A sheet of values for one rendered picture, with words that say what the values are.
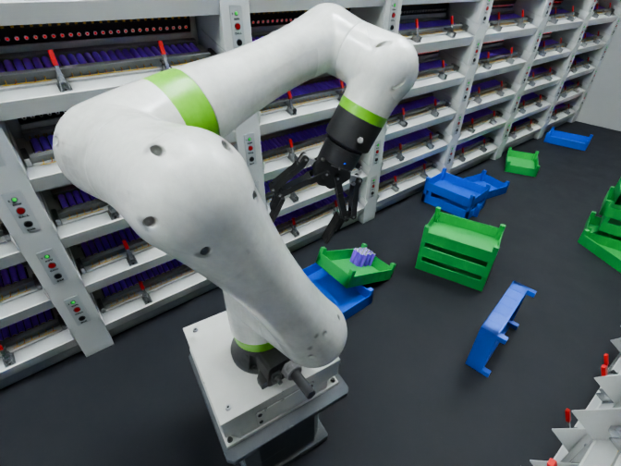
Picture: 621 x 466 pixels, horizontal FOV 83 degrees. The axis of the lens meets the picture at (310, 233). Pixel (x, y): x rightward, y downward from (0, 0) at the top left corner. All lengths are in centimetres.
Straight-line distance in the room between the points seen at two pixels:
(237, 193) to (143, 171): 8
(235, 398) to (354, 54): 71
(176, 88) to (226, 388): 62
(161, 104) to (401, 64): 37
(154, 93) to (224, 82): 9
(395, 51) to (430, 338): 109
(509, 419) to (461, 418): 15
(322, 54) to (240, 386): 68
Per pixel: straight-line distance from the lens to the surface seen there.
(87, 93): 114
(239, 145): 132
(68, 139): 46
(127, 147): 36
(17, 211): 121
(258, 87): 55
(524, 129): 345
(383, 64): 63
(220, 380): 87
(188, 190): 31
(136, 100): 48
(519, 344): 159
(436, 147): 228
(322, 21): 68
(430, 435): 127
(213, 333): 96
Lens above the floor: 111
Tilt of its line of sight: 36 degrees down
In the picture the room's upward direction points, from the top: straight up
